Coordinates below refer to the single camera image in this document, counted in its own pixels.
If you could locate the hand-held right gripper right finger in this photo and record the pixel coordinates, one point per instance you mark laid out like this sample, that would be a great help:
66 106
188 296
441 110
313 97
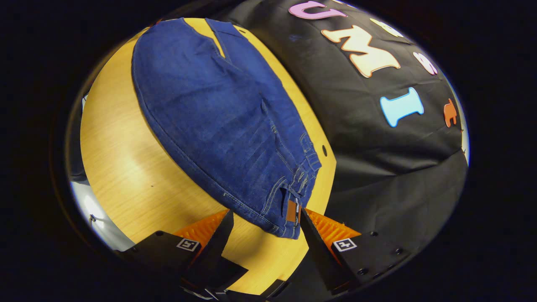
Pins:
319 251

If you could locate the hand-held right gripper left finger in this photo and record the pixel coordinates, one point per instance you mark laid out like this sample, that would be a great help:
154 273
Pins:
216 247

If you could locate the blue denim jeans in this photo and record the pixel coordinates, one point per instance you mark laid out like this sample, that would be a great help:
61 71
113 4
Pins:
218 117

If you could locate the black backdrop cloth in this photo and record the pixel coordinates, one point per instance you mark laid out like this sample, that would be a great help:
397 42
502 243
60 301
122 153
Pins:
356 147

